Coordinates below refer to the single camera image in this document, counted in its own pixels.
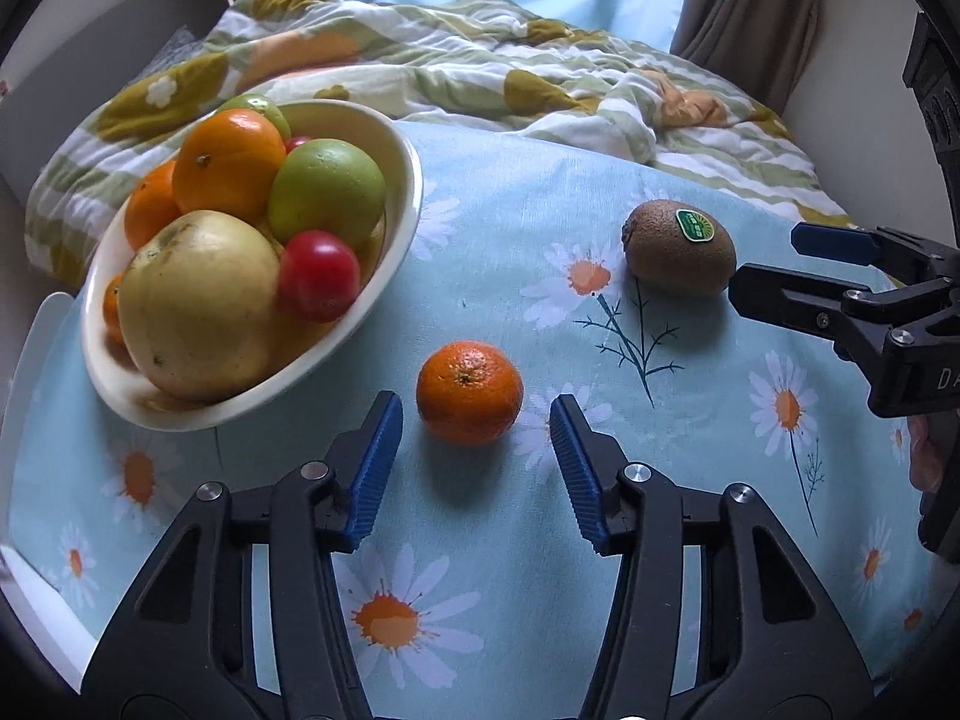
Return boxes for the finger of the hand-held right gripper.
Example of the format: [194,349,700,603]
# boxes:
[729,264,960,383]
[791,223,960,287]

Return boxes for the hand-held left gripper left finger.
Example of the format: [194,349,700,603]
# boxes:
[81,390,406,720]

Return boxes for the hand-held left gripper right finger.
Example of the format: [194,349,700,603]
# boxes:
[549,392,877,720]

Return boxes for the brown kiwi with green sticker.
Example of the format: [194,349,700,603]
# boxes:
[622,199,737,295]

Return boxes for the small mandarin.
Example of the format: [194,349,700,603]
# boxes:
[103,274,127,346]
[416,341,524,446]

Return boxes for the large yellow apple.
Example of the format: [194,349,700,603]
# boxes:
[118,210,284,402]

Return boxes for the small green apple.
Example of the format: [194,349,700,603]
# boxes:
[217,94,292,142]
[268,139,388,248]

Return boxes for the cream and yellow bowl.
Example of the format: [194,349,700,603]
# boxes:
[80,99,425,434]

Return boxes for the large orange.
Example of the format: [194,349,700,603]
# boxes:
[172,109,288,222]

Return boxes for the medium orange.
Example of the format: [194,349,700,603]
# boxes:
[124,160,183,252]

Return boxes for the person's right hand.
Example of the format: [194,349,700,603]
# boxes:
[907,414,947,497]

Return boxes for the light blue daisy tablecloth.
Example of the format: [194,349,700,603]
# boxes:
[7,120,953,720]

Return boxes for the flower-patterned striped blanket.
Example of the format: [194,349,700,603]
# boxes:
[25,0,856,293]

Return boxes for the grey patterned bed sheet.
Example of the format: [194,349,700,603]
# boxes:
[139,24,207,83]

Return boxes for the beige bed board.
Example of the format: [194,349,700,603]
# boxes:
[0,0,230,196]

